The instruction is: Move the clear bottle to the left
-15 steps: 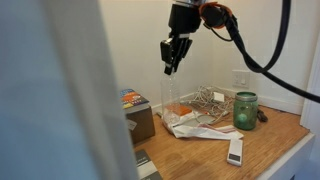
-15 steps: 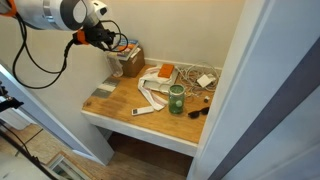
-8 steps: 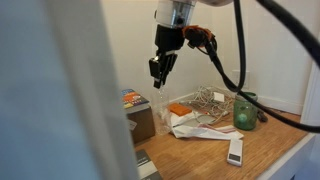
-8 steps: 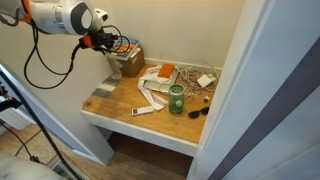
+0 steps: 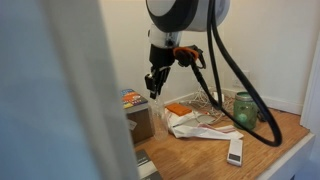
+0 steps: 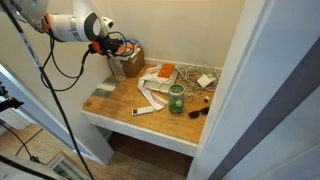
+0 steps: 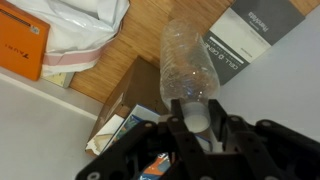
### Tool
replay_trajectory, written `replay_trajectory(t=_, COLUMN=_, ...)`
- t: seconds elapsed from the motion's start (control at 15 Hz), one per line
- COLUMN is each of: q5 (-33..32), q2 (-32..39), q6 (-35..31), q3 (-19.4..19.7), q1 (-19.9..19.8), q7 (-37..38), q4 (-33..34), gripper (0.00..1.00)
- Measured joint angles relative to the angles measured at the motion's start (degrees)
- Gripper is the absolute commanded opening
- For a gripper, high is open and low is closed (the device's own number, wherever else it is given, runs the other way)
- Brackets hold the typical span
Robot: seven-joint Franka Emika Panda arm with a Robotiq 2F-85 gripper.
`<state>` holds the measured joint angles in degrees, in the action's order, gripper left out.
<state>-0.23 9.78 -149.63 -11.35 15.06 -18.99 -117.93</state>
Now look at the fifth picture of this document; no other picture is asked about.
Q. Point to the brown cardboard box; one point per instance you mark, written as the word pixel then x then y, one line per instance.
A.
pixel 143 125

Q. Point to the white power adapter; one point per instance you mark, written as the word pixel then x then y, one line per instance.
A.
pixel 216 96

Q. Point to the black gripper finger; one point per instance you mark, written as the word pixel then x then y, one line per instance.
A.
pixel 150 83
pixel 160 80

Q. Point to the white baseboard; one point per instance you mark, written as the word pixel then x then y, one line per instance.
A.
pixel 283 103

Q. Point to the white red striped plastic bag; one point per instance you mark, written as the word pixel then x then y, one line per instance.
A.
pixel 196 131

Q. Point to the white blurry foreground panel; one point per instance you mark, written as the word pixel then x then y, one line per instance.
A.
pixel 50 90

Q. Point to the white table edge trim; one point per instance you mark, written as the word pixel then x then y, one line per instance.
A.
pixel 290 158

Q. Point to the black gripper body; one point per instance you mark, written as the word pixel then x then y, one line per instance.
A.
pixel 161 56

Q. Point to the green glass jar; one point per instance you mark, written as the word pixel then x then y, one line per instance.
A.
pixel 245 115

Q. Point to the black wrist camera orange mount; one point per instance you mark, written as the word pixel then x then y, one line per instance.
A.
pixel 186 55

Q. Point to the white wall outlet plate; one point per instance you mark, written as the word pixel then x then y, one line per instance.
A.
pixel 246 75

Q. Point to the white door frame moulding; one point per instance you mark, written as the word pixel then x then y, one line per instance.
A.
pixel 311 100

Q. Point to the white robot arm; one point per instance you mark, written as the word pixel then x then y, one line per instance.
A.
pixel 186 16

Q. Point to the white paper tag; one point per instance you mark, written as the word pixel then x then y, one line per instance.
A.
pixel 131 124

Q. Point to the orange flat box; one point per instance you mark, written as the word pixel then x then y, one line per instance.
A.
pixel 178 109

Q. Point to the white remote control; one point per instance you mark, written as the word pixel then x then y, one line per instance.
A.
pixel 235 151

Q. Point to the grey booklet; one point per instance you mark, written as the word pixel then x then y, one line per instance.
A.
pixel 145 165

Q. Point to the small black object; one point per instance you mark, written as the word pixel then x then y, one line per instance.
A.
pixel 261 119

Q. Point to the colourful book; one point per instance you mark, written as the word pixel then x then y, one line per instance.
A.
pixel 131 98

